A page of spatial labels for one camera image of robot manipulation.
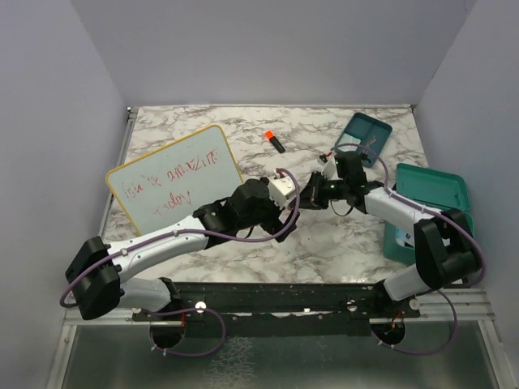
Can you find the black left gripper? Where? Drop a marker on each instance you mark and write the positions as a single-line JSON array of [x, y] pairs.
[[276, 227]]

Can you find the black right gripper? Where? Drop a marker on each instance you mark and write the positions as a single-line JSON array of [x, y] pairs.
[[312, 193]]

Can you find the white dressing packet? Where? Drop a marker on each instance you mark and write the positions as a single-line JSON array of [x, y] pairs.
[[349, 139]]

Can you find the blue divided tray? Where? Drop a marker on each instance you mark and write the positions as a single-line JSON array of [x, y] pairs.
[[363, 127]]

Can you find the large blue bandage packet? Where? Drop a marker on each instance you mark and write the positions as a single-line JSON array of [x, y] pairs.
[[403, 239]]

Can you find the teal medicine box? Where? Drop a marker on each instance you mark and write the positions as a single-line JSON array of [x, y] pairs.
[[432, 188]]

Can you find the black handled scissors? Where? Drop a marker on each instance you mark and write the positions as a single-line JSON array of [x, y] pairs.
[[371, 141]]

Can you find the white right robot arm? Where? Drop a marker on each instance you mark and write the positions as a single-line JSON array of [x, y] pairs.
[[444, 248]]

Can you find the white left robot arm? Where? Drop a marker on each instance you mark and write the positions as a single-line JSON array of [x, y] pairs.
[[99, 271]]

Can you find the orange black highlighter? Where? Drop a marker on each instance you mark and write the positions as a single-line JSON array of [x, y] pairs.
[[271, 137]]

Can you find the yellow framed whiteboard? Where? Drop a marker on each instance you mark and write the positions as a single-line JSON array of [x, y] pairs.
[[166, 185]]

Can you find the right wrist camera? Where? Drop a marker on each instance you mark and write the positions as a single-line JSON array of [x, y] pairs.
[[328, 165]]

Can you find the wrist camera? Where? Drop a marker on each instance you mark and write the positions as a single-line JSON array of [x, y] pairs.
[[281, 189], [328, 165]]

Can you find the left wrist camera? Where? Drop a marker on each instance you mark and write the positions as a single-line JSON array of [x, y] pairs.
[[281, 189]]

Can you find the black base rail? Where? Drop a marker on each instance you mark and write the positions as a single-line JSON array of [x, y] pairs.
[[207, 310]]

